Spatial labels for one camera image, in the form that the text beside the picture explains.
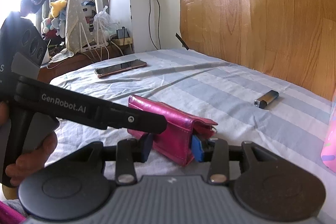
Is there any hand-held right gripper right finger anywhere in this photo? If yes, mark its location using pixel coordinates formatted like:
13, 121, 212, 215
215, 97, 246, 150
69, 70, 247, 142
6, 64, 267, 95
190, 135, 287, 185

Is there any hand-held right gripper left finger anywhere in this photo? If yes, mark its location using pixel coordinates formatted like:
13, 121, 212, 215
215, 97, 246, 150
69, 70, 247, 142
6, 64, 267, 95
50, 133, 154, 186

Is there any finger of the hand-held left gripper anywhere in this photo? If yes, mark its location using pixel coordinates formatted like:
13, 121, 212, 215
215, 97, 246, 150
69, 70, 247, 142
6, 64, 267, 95
106, 106, 168, 134

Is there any shiny pink wallet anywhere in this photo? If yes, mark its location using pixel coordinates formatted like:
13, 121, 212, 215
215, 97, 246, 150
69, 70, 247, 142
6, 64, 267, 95
128, 95, 218, 167

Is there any pink tin box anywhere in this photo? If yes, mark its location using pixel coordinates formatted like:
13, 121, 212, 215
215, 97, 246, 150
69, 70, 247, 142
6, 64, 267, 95
320, 94, 336, 169

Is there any person's left hand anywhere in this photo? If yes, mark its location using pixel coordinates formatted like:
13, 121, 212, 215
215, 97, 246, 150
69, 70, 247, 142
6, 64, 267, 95
5, 132, 59, 186

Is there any dark wooden side table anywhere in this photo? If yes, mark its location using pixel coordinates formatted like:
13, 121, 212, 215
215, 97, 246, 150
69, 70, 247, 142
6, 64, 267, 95
39, 40, 135, 84

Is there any white lace cloth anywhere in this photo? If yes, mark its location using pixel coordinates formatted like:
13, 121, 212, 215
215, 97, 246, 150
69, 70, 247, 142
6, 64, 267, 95
49, 49, 75, 64

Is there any smartphone in brown case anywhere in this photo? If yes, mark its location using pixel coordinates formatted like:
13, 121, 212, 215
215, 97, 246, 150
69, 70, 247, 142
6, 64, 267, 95
95, 59, 147, 79

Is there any striped bed sheet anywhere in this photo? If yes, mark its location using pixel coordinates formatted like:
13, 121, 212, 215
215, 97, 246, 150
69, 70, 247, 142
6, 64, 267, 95
5, 49, 336, 224

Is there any white pink plush toy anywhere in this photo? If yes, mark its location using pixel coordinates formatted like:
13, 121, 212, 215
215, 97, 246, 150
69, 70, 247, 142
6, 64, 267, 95
41, 18, 54, 33

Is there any beige power strip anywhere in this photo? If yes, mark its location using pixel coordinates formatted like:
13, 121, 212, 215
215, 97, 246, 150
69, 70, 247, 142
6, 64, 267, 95
112, 36, 134, 46

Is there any gold black lighter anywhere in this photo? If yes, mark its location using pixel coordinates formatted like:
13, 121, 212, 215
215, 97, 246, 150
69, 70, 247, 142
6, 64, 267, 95
253, 91, 279, 109

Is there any cream fabric board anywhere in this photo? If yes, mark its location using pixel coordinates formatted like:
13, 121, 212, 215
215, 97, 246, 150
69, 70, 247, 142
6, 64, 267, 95
64, 0, 91, 54

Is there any black tape strip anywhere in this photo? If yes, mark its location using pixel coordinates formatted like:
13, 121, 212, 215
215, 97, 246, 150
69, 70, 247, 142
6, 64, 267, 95
175, 32, 189, 51

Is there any black charger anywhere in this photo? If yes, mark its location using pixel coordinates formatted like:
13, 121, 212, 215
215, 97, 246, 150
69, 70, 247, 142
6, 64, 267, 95
116, 27, 129, 40

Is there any dark object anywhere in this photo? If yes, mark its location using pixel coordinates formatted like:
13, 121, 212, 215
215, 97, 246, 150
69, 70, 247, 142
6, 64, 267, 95
21, 0, 50, 15

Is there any yellow plush toy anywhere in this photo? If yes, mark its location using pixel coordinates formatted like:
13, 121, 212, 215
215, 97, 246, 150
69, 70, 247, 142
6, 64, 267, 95
49, 0, 69, 19

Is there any clear plastic bag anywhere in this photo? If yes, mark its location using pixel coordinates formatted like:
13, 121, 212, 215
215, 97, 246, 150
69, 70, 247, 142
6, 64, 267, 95
92, 6, 116, 41

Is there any wooden headboard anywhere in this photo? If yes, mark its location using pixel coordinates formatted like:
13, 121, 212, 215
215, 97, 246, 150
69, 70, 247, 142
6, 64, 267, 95
178, 0, 336, 102

